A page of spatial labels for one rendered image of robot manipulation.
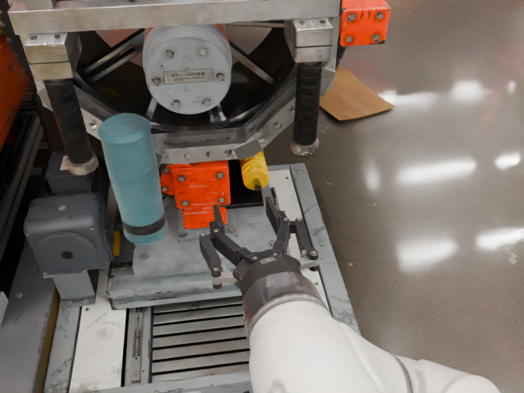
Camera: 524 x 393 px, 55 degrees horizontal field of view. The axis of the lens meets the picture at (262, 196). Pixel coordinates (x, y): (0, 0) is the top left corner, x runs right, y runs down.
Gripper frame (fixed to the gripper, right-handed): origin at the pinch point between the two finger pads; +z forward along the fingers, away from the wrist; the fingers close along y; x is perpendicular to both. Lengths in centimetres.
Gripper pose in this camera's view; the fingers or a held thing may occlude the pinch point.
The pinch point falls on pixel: (245, 217)
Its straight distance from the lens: 74.3
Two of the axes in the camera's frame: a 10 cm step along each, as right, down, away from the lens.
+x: 0.6, 8.9, 4.5
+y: -9.8, 1.5, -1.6
